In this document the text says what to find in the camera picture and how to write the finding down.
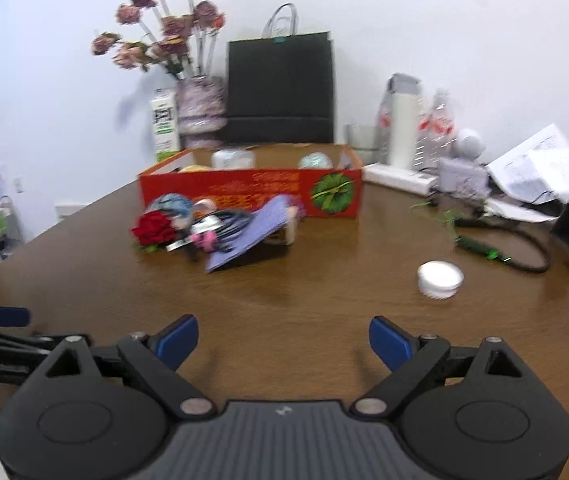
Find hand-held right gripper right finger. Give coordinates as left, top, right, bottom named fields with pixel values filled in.
left=353, top=315, right=541, bottom=417

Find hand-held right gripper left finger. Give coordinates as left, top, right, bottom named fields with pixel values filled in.
left=27, top=314, right=216, bottom=417

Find purple pouch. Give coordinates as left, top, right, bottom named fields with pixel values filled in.
left=205, top=195, right=306, bottom=275

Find red cardboard box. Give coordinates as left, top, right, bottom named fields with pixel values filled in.
left=138, top=143, right=364, bottom=221

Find white jar lid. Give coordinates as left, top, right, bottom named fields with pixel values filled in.
left=416, top=260, right=465, bottom=301

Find red artificial rose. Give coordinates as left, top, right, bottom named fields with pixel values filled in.
left=130, top=210, right=178, bottom=254

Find brown wooden desk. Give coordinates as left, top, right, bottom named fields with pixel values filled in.
left=0, top=172, right=569, bottom=480

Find white flat box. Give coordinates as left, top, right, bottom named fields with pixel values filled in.
left=54, top=201, right=91, bottom=221

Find blue patterned round object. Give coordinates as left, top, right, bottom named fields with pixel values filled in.
left=150, top=192, right=196, bottom=222

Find white power strip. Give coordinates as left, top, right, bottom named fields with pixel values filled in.
left=362, top=162, right=438, bottom=194

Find small grey box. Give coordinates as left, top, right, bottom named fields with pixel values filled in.
left=436, top=157, right=490, bottom=199

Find white lying bottle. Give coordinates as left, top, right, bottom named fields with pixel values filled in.
left=210, top=148, right=256, bottom=170

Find clear drinking glass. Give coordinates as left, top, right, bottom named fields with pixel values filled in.
left=346, top=123, right=383, bottom=165

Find white round gadget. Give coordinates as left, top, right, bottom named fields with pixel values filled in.
left=453, top=128, right=488, bottom=164

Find clear plastic bottle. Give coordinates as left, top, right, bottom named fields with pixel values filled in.
left=414, top=88, right=458, bottom=174
left=375, top=94, right=394, bottom=151

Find white thermos bottle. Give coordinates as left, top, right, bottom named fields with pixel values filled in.
left=387, top=73, right=424, bottom=170

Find white green milk carton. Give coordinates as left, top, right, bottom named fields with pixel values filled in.
left=150, top=87, right=182, bottom=163

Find stack of white papers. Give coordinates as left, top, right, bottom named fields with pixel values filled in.
left=483, top=122, right=569, bottom=222

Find purple textured vase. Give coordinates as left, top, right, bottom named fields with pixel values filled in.
left=175, top=76, right=227, bottom=150

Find black paper bag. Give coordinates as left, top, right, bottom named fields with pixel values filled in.
left=224, top=3, right=335, bottom=145

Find dried pink flowers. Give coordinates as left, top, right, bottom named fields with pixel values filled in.
left=90, top=0, right=227, bottom=82

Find black green braided cable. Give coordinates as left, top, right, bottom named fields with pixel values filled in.
left=411, top=199, right=553, bottom=274

